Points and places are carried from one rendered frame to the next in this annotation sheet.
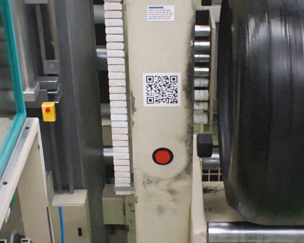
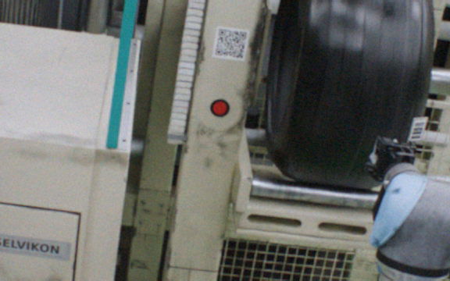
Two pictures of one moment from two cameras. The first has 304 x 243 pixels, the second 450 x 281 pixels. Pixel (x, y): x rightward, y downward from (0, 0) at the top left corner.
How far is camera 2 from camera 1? 1.19 m
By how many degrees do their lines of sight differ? 10
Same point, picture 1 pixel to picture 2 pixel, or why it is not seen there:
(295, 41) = (350, 10)
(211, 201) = not seen: hidden behind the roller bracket
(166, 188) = (217, 140)
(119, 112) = (188, 60)
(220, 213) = not seen: hidden behind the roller
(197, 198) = (244, 154)
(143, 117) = (208, 67)
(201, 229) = (248, 175)
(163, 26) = not seen: outside the picture
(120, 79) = (195, 30)
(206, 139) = (253, 110)
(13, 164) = (133, 62)
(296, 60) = (349, 25)
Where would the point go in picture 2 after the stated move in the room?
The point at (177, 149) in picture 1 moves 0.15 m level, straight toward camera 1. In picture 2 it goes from (234, 102) to (237, 128)
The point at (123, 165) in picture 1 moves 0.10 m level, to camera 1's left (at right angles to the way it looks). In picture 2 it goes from (181, 113) to (138, 108)
